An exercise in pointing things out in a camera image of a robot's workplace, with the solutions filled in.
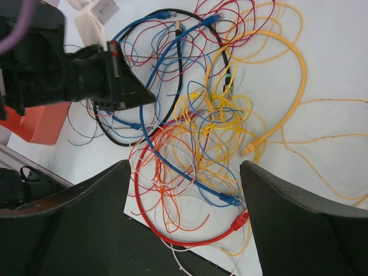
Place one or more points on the orange plastic bin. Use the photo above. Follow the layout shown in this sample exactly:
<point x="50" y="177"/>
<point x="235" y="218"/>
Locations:
<point x="39" y="125"/>

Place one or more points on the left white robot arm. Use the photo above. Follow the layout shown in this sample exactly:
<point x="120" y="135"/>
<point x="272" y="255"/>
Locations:
<point x="37" y="71"/>

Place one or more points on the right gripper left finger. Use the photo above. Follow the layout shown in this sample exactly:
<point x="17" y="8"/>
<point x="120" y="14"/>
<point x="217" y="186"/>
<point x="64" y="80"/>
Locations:
<point x="73" y="231"/>

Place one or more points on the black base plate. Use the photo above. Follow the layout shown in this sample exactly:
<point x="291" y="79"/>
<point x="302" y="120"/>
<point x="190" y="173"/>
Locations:
<point x="140" y="252"/>

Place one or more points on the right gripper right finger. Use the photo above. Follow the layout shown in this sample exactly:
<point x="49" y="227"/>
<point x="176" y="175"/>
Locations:
<point x="297" y="232"/>

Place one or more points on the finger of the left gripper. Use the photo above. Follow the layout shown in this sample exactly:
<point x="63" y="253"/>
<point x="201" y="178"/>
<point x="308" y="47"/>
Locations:
<point x="133" y="91"/>

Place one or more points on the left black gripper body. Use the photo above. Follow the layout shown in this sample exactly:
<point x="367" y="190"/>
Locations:
<point x="100" y="75"/>

